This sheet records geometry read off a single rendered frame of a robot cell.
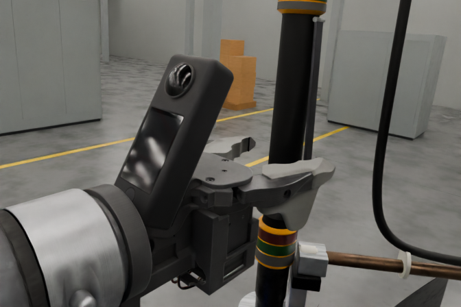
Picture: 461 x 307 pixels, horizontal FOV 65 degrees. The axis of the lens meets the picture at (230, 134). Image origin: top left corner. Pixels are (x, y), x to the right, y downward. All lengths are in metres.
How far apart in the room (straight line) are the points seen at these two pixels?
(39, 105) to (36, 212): 6.47
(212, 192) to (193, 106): 0.06
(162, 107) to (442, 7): 12.49
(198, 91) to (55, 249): 0.12
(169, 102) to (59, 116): 6.61
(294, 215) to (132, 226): 0.15
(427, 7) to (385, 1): 1.25
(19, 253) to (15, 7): 6.29
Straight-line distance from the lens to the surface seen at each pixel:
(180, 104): 0.23
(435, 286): 0.72
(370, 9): 13.22
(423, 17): 12.75
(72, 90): 6.86
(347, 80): 7.89
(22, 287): 0.19
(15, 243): 0.19
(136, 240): 0.21
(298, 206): 0.31
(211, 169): 0.27
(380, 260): 0.43
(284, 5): 0.33
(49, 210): 0.21
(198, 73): 0.23
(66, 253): 0.19
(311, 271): 0.41
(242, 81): 8.49
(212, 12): 6.45
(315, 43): 0.33
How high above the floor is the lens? 1.77
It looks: 16 degrees down
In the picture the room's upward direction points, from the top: 4 degrees clockwise
